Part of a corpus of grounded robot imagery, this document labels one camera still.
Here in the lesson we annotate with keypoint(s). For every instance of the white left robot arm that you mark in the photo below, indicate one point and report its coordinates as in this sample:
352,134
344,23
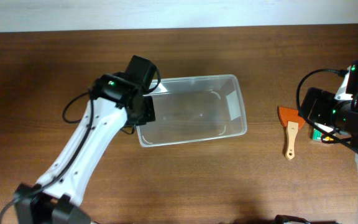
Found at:
116,101

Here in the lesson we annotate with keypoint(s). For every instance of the clear plastic container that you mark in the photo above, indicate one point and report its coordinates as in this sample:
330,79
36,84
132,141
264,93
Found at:
193,109

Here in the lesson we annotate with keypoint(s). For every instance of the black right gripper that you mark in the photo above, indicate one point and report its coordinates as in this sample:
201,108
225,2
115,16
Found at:
322,98

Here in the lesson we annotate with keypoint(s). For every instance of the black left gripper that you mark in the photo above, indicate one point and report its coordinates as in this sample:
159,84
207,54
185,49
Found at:
150,114

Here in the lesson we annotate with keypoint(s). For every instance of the orange scraper with wooden handle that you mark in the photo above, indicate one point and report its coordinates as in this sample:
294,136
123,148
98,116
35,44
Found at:
292,122

